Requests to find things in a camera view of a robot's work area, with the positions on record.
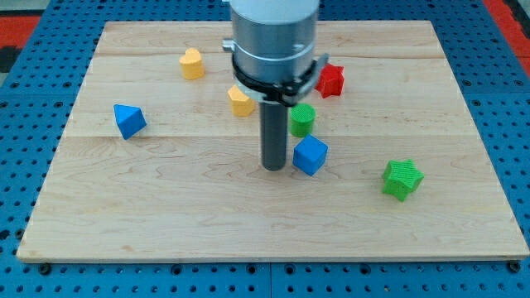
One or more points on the yellow heart block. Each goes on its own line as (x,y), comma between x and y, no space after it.
(192,64)

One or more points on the green circle block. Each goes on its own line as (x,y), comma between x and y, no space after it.
(302,117)

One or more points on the blue cube block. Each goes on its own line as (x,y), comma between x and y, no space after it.
(310,154)

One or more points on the red star block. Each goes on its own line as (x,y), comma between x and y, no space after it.
(331,81)

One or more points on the blue triangle block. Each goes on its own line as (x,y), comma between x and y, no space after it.
(129,120)

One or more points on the yellow hexagon block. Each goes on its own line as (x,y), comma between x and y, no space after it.
(241,104)

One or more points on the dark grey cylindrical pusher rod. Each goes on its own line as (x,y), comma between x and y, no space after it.
(273,135)

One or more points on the wooden board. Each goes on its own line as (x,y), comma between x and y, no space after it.
(189,186)

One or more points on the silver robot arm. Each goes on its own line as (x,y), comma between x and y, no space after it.
(272,49)

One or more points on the green star block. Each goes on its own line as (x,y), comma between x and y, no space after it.
(401,178)

